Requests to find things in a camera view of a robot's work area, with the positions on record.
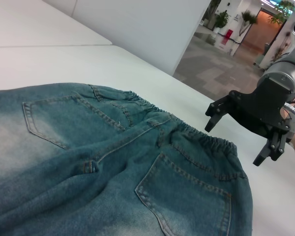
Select orange wooden door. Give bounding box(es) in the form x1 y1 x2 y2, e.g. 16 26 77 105
242 8 285 54

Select high leafy green plant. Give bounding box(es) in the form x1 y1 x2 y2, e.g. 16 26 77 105
268 0 295 25

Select red standing sign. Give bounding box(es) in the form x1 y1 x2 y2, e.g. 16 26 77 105
220 29 235 46

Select blue denim shorts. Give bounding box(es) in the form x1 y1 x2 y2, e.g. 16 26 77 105
0 82 254 236

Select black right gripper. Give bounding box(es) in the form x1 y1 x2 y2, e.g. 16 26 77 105
204 75 294 166

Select bushy plant in white pot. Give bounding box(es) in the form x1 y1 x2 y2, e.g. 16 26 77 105
213 9 231 34

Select tall thin tree plant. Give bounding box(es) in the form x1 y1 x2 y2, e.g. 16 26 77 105
238 9 258 37

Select potted plants by pillar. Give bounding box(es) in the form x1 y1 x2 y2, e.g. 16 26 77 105
269 30 292 67

